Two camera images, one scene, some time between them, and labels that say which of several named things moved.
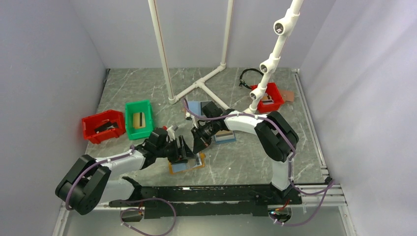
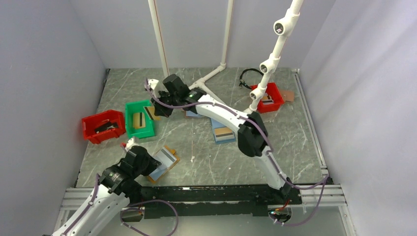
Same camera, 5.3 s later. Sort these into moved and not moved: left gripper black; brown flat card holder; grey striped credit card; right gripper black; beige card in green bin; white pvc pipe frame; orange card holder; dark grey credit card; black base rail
Moved: right gripper black; left gripper black; orange card holder
Not moved: beige card in green bin; dark grey credit card; black base rail; brown flat card holder; grey striped credit card; white pvc pipe frame
